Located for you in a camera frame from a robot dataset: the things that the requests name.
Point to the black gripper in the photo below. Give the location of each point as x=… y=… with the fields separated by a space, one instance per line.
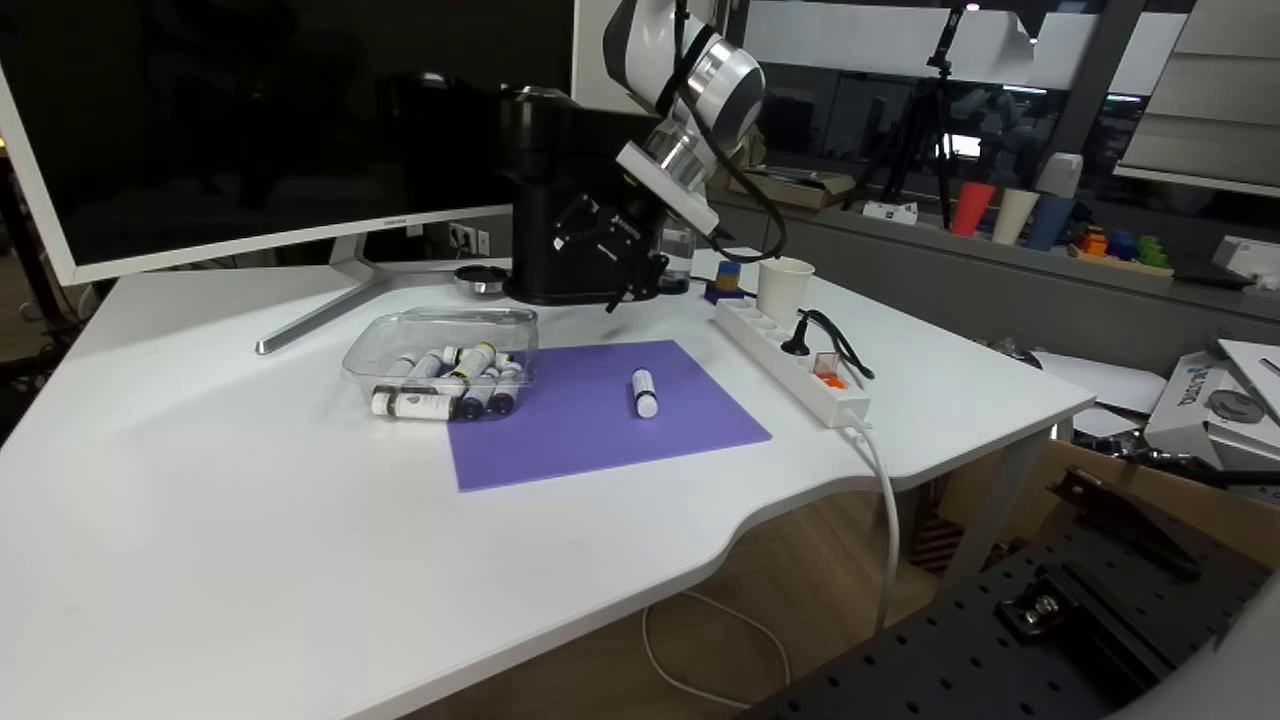
x=626 y=221

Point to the clear plastic clamshell container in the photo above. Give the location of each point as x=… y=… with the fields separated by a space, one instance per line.
x=440 y=334

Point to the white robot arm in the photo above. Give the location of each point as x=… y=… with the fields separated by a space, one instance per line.
x=694 y=80

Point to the small blue block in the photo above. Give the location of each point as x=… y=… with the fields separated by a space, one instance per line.
x=730 y=278

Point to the white tube black band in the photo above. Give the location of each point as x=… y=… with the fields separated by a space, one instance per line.
x=644 y=395

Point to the purple paper sheet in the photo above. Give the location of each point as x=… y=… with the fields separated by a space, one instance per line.
x=587 y=412

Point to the black round dish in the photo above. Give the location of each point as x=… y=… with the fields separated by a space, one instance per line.
x=483 y=278

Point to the black box appliance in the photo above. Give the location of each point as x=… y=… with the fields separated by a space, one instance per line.
x=553 y=145

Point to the white power strip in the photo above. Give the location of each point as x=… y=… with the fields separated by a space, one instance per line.
x=794 y=354

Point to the plain white tube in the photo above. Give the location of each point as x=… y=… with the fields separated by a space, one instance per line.
x=425 y=371

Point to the white tube black cap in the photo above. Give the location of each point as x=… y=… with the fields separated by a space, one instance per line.
x=410 y=400

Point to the grey side counter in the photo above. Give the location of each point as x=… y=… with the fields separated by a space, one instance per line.
x=963 y=287

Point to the red cup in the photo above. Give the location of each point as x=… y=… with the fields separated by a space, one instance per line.
x=972 y=209

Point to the black tripod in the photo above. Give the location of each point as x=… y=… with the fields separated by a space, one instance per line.
x=944 y=104

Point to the cream cup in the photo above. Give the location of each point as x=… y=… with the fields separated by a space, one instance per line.
x=1013 y=217

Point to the blue cup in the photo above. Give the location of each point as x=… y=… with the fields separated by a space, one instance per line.
x=1051 y=221

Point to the white curved monitor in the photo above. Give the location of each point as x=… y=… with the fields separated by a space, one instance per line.
x=240 y=121

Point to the orange toy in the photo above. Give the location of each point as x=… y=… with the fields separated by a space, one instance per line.
x=1092 y=243

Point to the white paper sheet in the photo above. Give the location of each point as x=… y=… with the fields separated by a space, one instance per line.
x=1103 y=381

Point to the blue toy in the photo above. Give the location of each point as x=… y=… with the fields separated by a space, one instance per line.
x=1127 y=244

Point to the green toy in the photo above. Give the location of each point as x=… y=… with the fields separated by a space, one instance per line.
x=1153 y=248

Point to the black perforated board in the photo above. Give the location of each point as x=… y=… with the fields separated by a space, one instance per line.
x=1013 y=642

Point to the stack of printed papers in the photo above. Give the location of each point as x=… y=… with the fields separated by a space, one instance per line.
x=1220 y=400

